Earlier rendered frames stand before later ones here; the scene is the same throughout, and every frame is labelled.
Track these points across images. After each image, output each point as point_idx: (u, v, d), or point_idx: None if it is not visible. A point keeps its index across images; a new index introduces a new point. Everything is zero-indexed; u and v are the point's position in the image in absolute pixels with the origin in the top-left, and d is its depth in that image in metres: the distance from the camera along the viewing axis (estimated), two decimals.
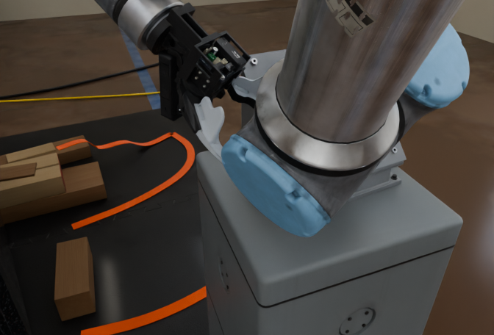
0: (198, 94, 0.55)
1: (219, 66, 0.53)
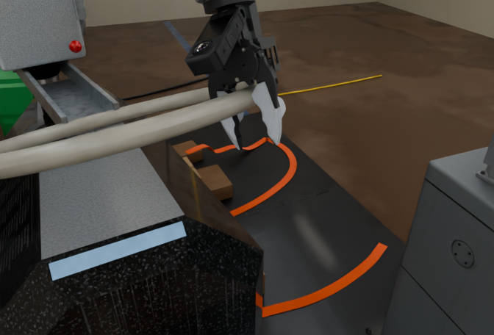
0: None
1: (268, 63, 0.61)
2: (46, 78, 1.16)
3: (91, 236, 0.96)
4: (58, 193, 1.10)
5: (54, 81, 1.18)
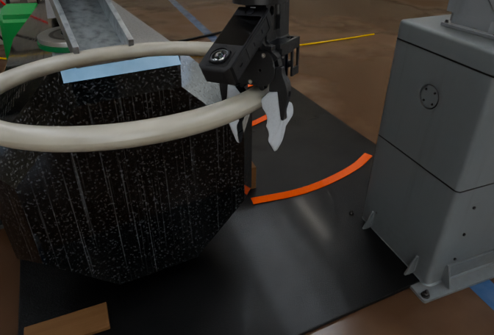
0: None
1: (287, 62, 0.58)
2: None
3: None
4: None
5: None
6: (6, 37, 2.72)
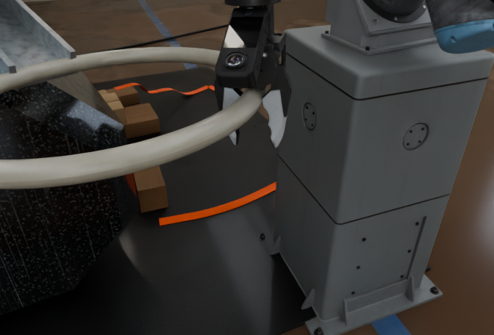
0: (277, 73, 0.54)
1: None
2: None
3: None
4: None
5: None
6: None
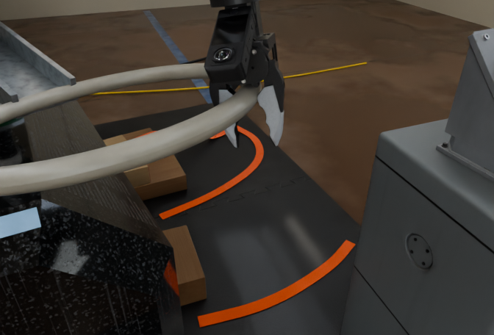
0: (269, 69, 0.55)
1: None
2: None
3: None
4: None
5: None
6: None
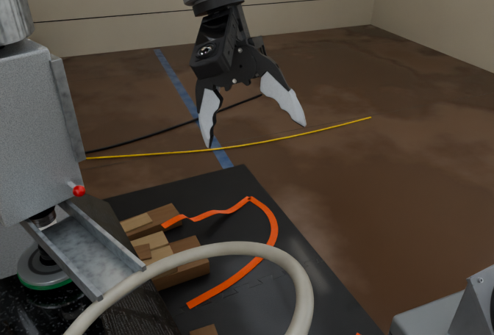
0: (259, 67, 0.56)
1: None
2: (44, 216, 1.15)
3: None
4: None
5: (51, 217, 1.17)
6: None
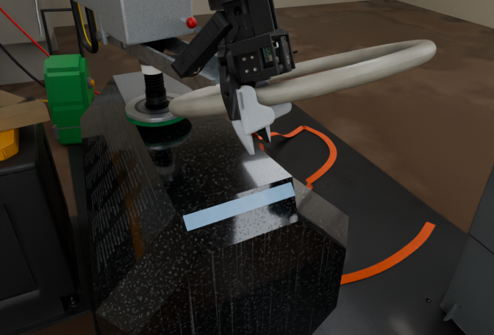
0: (237, 75, 0.53)
1: (276, 64, 0.52)
2: None
3: (214, 193, 1.05)
4: (169, 159, 1.19)
5: None
6: (50, 90, 2.68)
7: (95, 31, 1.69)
